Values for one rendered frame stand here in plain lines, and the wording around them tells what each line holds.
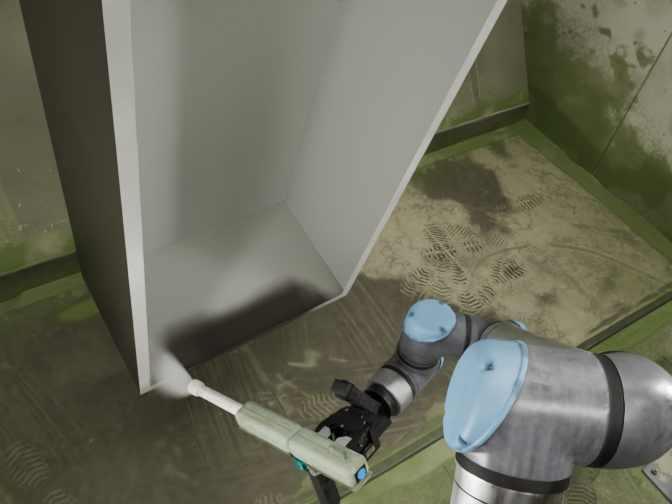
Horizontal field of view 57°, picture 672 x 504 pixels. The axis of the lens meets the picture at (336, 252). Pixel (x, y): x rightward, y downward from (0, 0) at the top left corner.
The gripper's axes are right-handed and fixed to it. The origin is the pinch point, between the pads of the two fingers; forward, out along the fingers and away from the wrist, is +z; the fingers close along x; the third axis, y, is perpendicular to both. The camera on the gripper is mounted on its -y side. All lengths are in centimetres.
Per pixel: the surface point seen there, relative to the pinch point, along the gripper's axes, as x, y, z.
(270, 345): 78, 34, -49
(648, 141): 11, 27, -211
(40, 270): 136, -8, -11
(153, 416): 85, 31, -6
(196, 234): 71, -18, -35
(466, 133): 85, 17, -192
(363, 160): 20, -34, -53
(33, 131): 133, -50, -29
